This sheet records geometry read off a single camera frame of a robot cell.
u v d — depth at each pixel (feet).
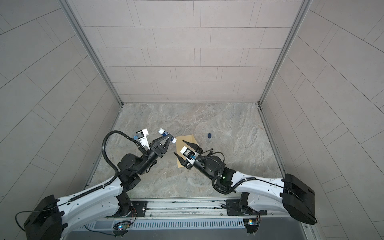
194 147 2.03
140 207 2.33
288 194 1.33
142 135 1.96
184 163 1.95
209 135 3.18
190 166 1.97
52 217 1.27
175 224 2.23
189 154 1.72
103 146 1.50
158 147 1.98
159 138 2.07
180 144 2.15
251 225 2.23
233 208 2.31
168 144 2.07
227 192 1.79
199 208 2.38
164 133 2.07
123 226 2.10
